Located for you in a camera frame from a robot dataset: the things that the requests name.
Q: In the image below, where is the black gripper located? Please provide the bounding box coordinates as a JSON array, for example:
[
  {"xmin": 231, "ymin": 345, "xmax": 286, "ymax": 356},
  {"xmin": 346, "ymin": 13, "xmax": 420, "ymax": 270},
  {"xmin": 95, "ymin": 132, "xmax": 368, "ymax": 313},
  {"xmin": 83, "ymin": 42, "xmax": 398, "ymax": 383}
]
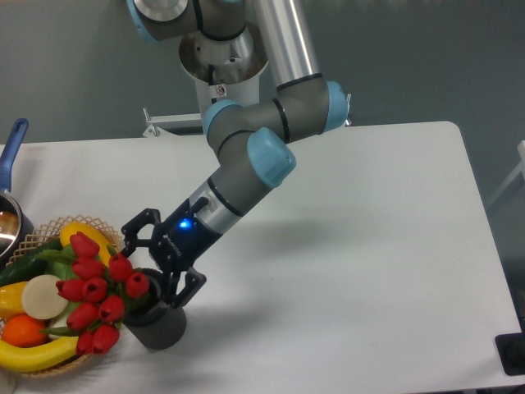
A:
[{"xmin": 120, "ymin": 197, "xmax": 223, "ymax": 309}]

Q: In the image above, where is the red tulip bouquet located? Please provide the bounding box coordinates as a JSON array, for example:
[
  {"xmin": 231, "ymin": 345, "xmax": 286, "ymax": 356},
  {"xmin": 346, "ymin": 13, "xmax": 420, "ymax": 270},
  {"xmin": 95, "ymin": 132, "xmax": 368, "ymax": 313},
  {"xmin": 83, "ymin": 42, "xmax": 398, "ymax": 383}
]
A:
[{"xmin": 57, "ymin": 245, "xmax": 149, "ymax": 355}]

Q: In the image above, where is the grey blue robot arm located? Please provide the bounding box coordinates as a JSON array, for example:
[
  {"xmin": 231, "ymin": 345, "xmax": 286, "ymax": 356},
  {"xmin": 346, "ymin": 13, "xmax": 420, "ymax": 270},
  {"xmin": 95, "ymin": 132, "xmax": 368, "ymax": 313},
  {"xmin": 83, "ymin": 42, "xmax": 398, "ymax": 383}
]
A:
[{"xmin": 123, "ymin": 1, "xmax": 349, "ymax": 308}]

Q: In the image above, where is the dark grey ribbed vase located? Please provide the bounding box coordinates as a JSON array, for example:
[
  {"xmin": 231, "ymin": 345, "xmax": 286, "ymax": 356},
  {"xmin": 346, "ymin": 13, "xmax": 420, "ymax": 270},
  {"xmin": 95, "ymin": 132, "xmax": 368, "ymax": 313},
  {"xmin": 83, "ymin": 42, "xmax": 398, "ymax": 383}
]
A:
[{"xmin": 124, "ymin": 268, "xmax": 187, "ymax": 350}]

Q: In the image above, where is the yellow squash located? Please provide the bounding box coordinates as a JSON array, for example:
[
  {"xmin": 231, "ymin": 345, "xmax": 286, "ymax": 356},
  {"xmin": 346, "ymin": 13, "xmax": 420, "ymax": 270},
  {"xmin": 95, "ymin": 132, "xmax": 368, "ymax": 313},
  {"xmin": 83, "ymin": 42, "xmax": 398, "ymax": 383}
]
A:
[{"xmin": 59, "ymin": 222, "xmax": 111, "ymax": 266}]

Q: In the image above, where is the green bok choy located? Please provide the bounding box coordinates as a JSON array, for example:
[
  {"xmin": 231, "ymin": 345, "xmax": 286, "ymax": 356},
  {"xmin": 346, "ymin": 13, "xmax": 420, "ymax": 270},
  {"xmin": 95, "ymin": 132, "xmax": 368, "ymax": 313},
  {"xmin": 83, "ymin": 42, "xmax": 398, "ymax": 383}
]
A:
[{"xmin": 43, "ymin": 248, "xmax": 80, "ymax": 341}]

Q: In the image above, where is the woven wicker basket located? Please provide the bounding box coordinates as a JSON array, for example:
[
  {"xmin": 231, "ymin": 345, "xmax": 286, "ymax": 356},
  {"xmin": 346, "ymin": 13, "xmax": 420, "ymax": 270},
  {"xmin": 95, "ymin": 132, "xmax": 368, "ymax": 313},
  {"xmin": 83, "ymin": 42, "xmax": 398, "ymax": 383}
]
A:
[{"xmin": 1, "ymin": 215, "xmax": 123, "ymax": 378}]

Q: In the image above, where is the beige round disc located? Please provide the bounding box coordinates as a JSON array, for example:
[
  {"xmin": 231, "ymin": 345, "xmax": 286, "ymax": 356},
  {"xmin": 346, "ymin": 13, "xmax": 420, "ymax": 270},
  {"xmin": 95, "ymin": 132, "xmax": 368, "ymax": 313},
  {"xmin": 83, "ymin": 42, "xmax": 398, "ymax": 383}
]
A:
[{"xmin": 21, "ymin": 274, "xmax": 68, "ymax": 320}]

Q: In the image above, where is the green cucumber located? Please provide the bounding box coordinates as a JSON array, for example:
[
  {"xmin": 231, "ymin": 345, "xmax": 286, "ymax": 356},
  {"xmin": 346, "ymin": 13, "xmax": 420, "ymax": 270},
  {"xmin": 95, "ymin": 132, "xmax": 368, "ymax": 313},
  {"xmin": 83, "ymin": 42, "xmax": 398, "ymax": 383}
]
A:
[{"xmin": 1, "ymin": 239, "xmax": 62, "ymax": 286}]

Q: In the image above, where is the yellow bell pepper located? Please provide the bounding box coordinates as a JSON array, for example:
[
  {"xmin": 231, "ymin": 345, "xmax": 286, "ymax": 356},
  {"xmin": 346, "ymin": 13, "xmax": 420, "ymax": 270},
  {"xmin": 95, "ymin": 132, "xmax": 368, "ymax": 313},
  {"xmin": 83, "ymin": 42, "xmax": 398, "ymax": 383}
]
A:
[{"xmin": 0, "ymin": 282, "xmax": 27, "ymax": 321}]

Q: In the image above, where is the orange fruit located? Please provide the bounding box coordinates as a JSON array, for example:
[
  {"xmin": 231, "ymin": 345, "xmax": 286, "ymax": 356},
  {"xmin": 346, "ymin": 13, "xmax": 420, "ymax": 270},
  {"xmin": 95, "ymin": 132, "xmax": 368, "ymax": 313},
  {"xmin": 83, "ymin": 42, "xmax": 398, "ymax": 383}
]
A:
[{"xmin": 2, "ymin": 314, "xmax": 48, "ymax": 348}]

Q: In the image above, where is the yellow banana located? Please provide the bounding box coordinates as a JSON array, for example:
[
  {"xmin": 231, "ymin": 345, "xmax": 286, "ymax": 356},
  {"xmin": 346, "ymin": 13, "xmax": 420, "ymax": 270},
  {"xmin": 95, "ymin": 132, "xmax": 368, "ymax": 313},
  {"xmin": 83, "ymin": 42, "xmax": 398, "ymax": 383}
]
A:
[{"xmin": 1, "ymin": 337, "xmax": 78, "ymax": 373}]

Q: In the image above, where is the black device at table edge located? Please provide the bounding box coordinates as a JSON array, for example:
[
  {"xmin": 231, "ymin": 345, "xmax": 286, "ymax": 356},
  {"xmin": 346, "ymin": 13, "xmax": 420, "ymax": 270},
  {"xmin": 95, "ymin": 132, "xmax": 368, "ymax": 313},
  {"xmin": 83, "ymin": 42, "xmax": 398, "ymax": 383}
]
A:
[{"xmin": 495, "ymin": 332, "xmax": 524, "ymax": 376}]

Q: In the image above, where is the blue handled saucepan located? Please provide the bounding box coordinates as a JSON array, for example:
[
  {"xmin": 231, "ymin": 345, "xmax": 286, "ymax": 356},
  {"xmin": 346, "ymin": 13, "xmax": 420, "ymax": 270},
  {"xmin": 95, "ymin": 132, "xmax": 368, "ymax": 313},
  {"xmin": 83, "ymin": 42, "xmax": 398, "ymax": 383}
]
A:
[{"xmin": 1, "ymin": 118, "xmax": 34, "ymax": 270}]

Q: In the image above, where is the black cable on pedestal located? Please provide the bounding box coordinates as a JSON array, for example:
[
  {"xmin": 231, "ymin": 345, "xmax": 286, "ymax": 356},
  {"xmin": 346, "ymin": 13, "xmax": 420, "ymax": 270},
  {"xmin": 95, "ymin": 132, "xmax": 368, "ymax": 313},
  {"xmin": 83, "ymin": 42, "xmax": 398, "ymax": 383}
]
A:
[{"xmin": 207, "ymin": 64, "xmax": 222, "ymax": 106}]

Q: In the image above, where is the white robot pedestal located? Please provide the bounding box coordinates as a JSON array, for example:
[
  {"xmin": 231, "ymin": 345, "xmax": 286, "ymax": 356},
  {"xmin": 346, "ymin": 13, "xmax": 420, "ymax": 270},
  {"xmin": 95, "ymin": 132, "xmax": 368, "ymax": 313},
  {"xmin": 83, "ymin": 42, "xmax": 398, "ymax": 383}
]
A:
[{"xmin": 146, "ymin": 14, "xmax": 349, "ymax": 143}]

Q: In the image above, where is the white frame at right edge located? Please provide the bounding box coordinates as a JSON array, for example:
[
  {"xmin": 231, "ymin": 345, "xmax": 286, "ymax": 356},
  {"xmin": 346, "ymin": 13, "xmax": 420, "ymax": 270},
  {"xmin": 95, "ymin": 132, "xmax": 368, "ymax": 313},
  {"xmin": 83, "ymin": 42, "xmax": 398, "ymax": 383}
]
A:
[{"xmin": 487, "ymin": 140, "xmax": 524, "ymax": 210}]

